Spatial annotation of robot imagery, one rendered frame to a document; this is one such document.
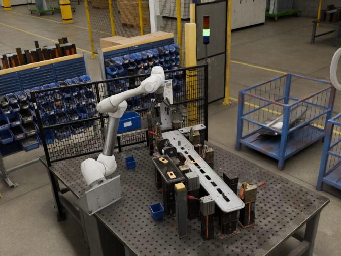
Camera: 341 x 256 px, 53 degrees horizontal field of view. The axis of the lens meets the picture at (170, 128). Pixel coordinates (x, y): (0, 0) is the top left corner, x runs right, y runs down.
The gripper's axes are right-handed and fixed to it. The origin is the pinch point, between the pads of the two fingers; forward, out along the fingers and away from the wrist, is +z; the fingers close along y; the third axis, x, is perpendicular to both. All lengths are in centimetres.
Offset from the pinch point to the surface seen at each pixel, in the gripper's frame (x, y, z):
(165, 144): 2.2, 3.3, 30.1
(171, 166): -34.0, -5.1, 30.2
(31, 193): 156, -131, 146
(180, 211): -63, -10, 51
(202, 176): -34, 22, 46
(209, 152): -8, 42, 43
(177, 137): 38, 30, 46
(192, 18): 273, 155, -31
